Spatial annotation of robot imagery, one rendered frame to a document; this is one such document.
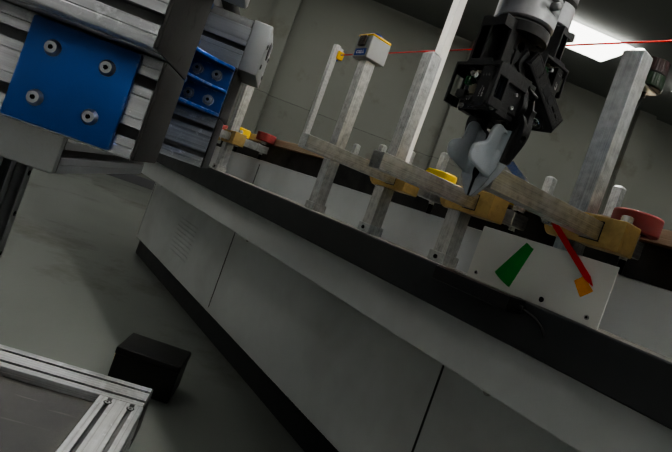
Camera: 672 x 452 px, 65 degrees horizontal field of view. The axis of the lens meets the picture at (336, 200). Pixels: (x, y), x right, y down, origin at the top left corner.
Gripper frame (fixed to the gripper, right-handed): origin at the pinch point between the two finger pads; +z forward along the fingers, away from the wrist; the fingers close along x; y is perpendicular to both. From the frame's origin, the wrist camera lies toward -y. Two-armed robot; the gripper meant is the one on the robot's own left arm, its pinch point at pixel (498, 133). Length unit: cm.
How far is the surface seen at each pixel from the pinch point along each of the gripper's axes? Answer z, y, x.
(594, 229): 12.2, 21.1, 3.6
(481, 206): 13.2, -2.5, 5.4
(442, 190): 13.3, -3.8, -4.8
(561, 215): 12.6, 21.2, -6.2
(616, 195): -15, -36, 115
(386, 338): 52, -36, 28
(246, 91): -7, -133, 7
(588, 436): 42, 29, 8
